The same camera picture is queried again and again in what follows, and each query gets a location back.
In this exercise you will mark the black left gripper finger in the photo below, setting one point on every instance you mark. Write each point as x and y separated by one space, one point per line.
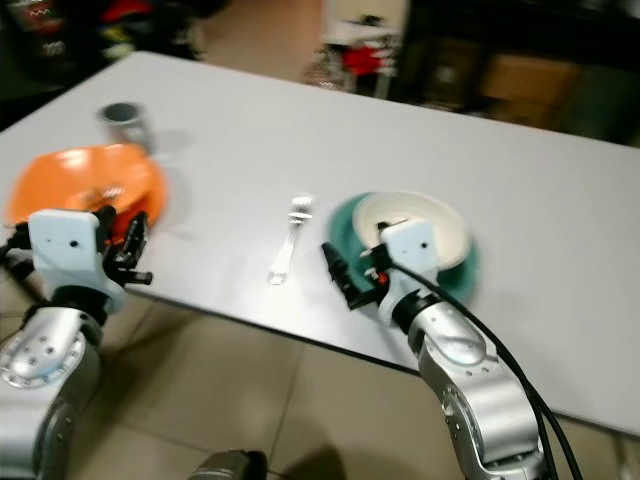
106 213
137 238

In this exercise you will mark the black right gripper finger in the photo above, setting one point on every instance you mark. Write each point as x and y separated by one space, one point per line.
384 232
345 275

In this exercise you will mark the teal plastic plate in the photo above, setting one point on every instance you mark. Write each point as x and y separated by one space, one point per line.
345 230

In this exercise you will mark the orange plastic plate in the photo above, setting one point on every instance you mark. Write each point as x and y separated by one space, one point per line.
60 180

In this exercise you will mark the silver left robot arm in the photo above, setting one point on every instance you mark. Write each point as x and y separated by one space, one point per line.
40 380

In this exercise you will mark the white bowl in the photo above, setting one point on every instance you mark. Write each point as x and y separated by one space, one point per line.
410 208

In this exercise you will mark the silver metal fork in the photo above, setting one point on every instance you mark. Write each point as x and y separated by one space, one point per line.
290 240

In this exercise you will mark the grey metal cup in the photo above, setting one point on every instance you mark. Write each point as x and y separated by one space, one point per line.
128 124

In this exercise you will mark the red object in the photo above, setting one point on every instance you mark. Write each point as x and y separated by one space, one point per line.
363 60

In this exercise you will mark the brown cardboard box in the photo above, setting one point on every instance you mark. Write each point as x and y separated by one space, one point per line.
530 82

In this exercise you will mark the grey robot leg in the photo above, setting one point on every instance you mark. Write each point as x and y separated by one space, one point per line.
228 466

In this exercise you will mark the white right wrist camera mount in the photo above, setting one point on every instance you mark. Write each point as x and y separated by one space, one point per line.
410 255

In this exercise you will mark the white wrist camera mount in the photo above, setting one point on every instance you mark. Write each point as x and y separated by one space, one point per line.
410 255
65 245

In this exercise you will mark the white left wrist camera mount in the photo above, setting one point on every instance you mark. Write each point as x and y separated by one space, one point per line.
65 245

